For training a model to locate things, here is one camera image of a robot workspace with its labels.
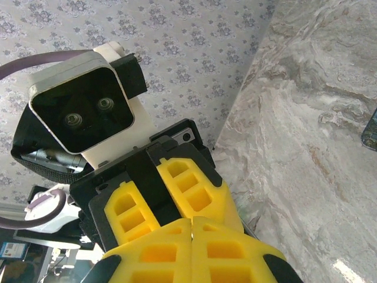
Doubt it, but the teal metal box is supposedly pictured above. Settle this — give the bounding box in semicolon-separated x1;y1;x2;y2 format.
361;107;377;153

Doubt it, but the purple camera cable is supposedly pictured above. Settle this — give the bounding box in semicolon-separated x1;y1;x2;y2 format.
0;49;97;80

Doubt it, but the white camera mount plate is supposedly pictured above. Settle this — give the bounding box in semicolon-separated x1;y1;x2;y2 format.
81;97;157;171

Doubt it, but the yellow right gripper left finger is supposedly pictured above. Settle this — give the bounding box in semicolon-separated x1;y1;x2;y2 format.
84;219;193;283

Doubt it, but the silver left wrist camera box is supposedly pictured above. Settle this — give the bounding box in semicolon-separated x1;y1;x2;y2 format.
29;51;135;156

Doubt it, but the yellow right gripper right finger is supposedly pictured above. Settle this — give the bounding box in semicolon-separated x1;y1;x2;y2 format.
191;216;304;283

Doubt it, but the purple cable with white connector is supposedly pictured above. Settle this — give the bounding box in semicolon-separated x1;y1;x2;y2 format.
0;188;81;234

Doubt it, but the monitor screen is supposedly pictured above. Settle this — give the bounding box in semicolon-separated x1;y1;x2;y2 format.
0;240;29;262

